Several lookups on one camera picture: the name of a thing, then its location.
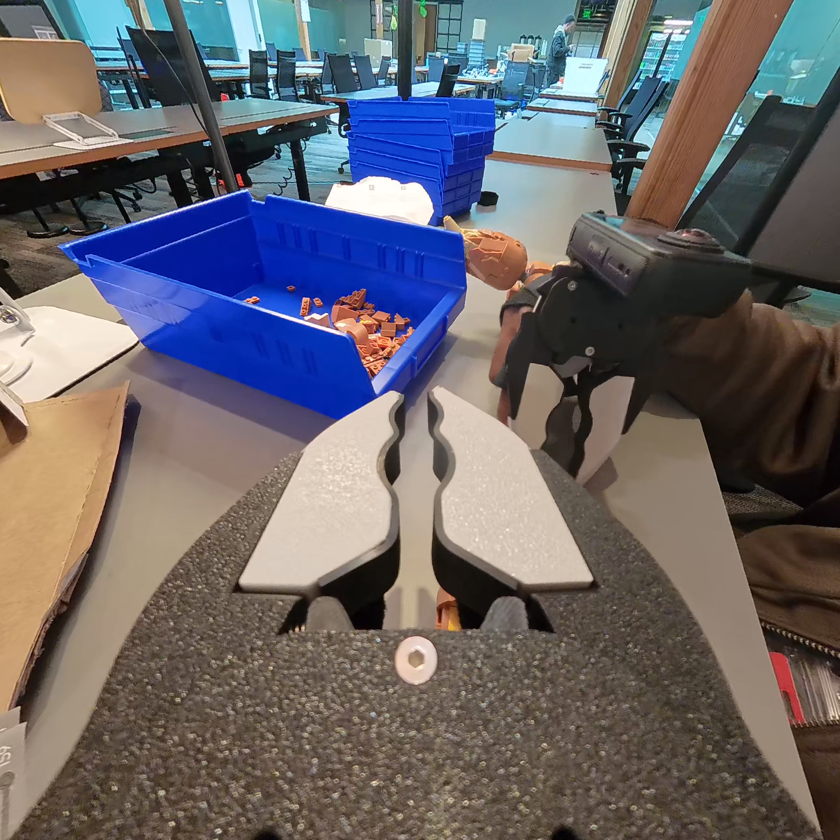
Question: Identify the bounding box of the white metal stand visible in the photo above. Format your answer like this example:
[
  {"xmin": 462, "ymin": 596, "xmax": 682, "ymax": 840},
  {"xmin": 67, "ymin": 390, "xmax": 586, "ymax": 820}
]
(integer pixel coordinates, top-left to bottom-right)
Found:
[{"xmin": 0, "ymin": 296, "xmax": 139, "ymax": 405}]

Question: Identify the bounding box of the black pole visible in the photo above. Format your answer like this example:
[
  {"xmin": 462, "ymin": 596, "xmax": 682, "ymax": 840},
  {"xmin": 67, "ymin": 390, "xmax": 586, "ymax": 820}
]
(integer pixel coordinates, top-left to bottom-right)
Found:
[{"xmin": 164, "ymin": 0, "xmax": 240, "ymax": 195}]

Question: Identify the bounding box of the wooden pillar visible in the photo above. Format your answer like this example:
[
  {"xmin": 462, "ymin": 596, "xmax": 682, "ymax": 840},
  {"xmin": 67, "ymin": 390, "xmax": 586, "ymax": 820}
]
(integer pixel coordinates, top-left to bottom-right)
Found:
[{"xmin": 628, "ymin": 0, "xmax": 795, "ymax": 227}]

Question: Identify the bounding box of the black office chair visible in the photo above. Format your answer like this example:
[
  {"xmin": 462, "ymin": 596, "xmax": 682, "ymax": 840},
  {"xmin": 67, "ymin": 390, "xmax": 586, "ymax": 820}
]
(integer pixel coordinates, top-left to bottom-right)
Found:
[{"xmin": 676, "ymin": 95, "xmax": 840, "ymax": 292}]

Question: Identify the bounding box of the stack of blue bins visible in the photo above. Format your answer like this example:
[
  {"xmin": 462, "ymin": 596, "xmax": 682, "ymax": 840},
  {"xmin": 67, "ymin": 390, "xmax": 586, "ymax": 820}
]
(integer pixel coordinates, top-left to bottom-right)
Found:
[{"xmin": 344, "ymin": 95, "xmax": 497, "ymax": 221}]

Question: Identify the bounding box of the pile of brown toy bricks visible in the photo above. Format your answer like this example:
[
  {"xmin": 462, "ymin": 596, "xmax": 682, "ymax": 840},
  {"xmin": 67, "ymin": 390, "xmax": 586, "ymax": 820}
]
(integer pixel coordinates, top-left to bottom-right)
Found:
[{"xmin": 243, "ymin": 289, "xmax": 418, "ymax": 379}]

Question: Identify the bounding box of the blue plastic bin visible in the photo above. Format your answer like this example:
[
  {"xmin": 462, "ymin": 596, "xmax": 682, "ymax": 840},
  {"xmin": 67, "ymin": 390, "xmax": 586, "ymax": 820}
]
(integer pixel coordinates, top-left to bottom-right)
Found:
[{"xmin": 59, "ymin": 191, "xmax": 468, "ymax": 421}]

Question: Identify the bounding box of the printed cardboard box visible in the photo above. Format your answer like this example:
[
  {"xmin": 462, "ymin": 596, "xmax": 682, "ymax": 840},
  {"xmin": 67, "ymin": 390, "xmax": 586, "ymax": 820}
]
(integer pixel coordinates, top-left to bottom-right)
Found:
[{"xmin": 0, "ymin": 384, "xmax": 130, "ymax": 716}]

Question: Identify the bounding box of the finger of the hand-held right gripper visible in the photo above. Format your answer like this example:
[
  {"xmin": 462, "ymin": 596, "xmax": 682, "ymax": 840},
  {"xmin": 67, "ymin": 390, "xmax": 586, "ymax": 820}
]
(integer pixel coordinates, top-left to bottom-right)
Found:
[
  {"xmin": 578, "ymin": 381, "xmax": 637, "ymax": 487},
  {"xmin": 515, "ymin": 374, "xmax": 563, "ymax": 454}
]

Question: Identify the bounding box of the long wooden table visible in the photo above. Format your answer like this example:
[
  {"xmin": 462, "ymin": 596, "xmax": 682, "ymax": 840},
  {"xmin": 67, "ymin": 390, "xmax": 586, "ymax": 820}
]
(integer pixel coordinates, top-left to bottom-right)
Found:
[{"xmin": 0, "ymin": 99, "xmax": 340, "ymax": 182}]

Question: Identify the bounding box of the white crumpled bag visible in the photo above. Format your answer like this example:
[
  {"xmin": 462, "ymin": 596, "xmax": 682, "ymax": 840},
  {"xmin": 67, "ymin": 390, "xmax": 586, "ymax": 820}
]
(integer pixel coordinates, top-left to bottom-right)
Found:
[{"xmin": 325, "ymin": 175, "xmax": 437, "ymax": 227}]

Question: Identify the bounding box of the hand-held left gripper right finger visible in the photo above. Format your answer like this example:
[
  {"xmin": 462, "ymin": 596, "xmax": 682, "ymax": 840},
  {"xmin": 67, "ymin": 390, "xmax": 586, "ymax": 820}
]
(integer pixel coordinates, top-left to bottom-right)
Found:
[{"xmin": 428, "ymin": 386, "xmax": 595, "ymax": 631}]

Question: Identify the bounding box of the brown toy figure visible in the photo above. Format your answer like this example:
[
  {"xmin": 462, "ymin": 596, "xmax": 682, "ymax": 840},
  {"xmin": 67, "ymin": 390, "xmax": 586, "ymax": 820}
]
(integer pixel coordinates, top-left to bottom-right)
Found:
[{"xmin": 444, "ymin": 217, "xmax": 559, "ymax": 292}]

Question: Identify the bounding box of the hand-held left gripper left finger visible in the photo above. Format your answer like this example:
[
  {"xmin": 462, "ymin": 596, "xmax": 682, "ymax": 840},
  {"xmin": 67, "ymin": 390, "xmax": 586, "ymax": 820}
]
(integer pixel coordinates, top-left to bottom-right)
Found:
[{"xmin": 237, "ymin": 390, "xmax": 405, "ymax": 631}]

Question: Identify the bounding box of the person's right forearm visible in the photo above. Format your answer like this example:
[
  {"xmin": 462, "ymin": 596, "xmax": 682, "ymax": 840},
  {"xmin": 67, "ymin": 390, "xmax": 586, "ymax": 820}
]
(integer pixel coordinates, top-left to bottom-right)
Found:
[{"xmin": 657, "ymin": 296, "xmax": 840, "ymax": 506}]

